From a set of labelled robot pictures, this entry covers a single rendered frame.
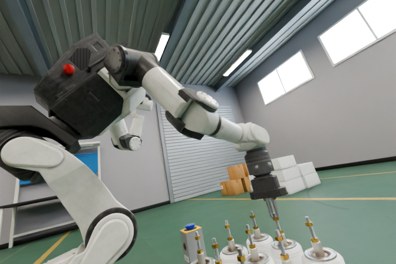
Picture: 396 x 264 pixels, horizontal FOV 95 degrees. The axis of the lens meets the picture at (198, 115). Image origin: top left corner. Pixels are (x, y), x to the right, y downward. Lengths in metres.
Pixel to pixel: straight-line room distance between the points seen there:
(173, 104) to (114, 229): 0.39
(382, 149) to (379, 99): 1.09
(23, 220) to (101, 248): 5.08
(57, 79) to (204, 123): 0.49
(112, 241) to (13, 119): 0.46
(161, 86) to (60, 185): 0.41
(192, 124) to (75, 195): 0.41
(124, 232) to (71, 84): 0.49
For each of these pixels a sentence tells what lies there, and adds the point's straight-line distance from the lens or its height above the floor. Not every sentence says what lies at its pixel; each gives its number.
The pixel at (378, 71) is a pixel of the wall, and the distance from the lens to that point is 5.68.
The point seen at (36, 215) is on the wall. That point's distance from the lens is 5.66.
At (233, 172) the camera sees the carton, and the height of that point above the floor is 0.45.
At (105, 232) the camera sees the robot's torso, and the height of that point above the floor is 0.41.
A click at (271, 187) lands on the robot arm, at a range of 0.69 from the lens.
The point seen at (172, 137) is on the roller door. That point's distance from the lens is 5.95.
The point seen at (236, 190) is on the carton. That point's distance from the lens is 4.32.
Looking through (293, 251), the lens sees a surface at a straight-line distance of 0.72.
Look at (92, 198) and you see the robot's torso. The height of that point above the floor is 0.51.
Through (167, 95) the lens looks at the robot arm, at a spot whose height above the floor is 0.74.
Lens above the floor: 0.50
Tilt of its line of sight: 19 degrees up
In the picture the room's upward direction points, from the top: 12 degrees counter-clockwise
